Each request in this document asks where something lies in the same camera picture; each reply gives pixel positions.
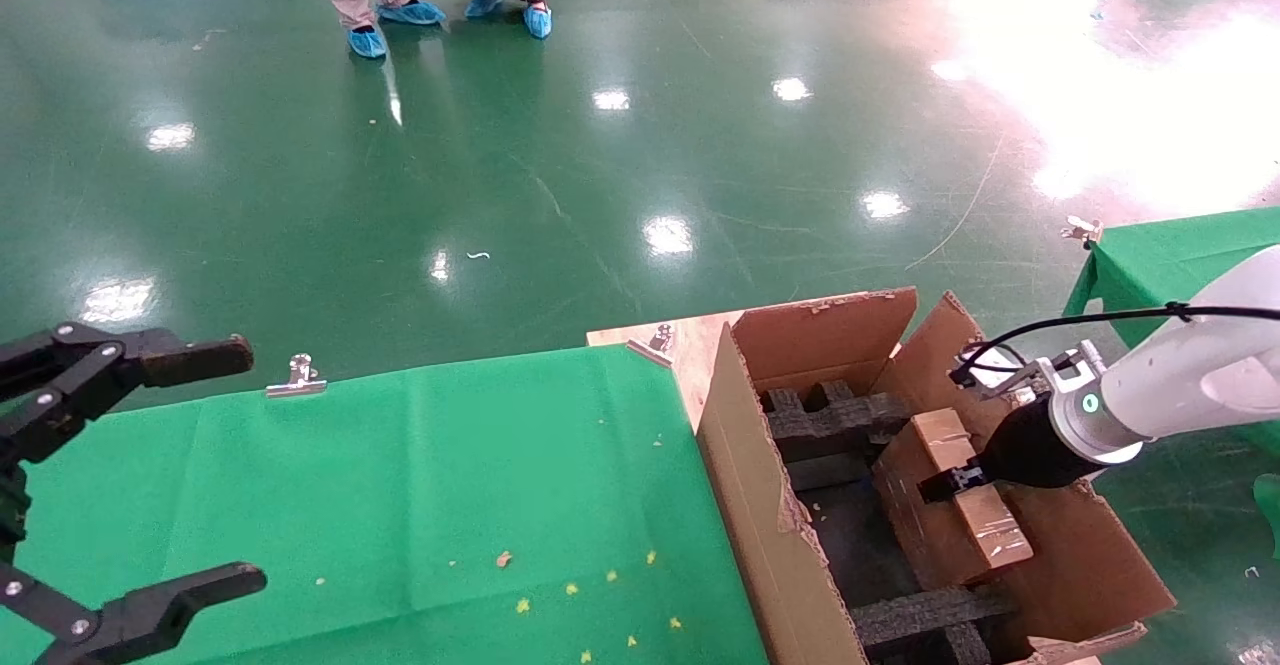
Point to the taped brown cardboard box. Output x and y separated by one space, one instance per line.
930 535

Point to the large open cardboard carton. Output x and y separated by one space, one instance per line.
1090 565

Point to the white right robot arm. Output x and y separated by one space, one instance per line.
1190 375

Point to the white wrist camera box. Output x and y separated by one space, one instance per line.
1065 373

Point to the green fabric piece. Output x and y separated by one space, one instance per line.
1270 515

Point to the large green table cloth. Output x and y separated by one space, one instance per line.
400 505

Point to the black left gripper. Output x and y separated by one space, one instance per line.
10 505

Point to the small green table cloth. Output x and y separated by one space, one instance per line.
1160 255

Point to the silver binder clip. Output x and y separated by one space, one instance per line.
662 338
1082 232
297 382

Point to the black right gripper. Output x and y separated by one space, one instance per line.
1035 445

